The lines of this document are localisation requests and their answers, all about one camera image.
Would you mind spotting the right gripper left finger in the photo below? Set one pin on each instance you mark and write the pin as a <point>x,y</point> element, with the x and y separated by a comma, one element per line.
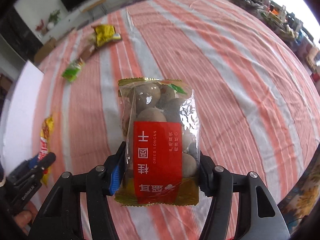
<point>73,196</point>

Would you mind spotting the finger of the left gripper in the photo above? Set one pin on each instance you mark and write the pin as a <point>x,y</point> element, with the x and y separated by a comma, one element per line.
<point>32,168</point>

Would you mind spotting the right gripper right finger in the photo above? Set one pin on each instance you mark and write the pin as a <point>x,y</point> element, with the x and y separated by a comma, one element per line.
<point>258,214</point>

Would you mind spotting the yellow red snack bag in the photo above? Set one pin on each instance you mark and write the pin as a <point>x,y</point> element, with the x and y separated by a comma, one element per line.
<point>45,133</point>

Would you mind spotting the green snack packet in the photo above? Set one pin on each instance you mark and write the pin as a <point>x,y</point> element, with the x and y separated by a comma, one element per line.
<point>73,69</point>

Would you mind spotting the dried longan snack bag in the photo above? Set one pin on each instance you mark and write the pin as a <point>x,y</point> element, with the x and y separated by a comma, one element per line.
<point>161,128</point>

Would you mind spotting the brown snack bar packet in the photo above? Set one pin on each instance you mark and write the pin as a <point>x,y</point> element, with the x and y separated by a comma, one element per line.
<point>87,52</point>

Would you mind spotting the left hand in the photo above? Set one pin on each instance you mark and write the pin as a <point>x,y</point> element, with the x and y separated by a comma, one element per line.
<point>26,216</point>

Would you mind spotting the floral fabric sofa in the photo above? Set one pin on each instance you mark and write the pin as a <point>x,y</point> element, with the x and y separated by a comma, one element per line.
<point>300,201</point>

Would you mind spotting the white cardboard box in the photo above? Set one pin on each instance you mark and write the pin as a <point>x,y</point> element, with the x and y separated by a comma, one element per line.
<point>17,118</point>

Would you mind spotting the striped red white tablecloth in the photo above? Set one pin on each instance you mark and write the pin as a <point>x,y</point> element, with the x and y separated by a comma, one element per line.
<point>204,75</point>

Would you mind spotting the brown cardboard box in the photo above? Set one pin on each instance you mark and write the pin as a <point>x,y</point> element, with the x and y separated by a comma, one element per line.
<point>44,51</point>

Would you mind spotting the dark display cabinet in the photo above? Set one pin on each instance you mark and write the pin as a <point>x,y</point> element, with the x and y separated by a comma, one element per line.
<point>18,35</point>

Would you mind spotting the red flower vase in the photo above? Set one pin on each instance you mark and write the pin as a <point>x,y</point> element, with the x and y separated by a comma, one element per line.
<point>42,28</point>

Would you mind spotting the green potted plant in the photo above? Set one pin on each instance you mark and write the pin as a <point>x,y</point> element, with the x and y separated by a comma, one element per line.
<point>54,17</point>

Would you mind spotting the small wooden side table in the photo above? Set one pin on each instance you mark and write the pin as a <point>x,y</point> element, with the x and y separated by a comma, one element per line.
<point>90,9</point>

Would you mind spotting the white tv cabinet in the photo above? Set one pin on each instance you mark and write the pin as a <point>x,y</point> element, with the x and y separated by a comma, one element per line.
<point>76,19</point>

